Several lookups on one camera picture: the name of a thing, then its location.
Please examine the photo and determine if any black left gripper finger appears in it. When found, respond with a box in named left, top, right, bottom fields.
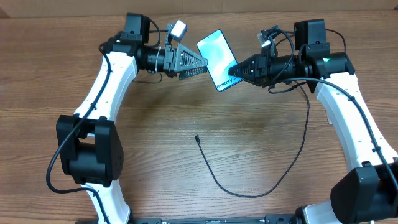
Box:
left=177, top=44, right=208, bottom=72
left=179, top=67, right=207, bottom=80

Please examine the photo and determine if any smartphone with blue screen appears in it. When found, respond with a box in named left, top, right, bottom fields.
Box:
left=197, top=29, right=243, bottom=92

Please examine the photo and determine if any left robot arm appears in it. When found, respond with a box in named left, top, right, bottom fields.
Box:
left=54, top=13, right=208, bottom=223

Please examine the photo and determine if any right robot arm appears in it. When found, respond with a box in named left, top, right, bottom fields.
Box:
left=229, top=19, right=397, bottom=223

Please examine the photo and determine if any black USB charging cable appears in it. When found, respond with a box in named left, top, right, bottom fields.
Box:
left=194, top=28, right=347, bottom=198

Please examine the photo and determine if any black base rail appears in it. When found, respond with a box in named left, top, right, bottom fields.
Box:
left=74, top=205, right=352, bottom=224

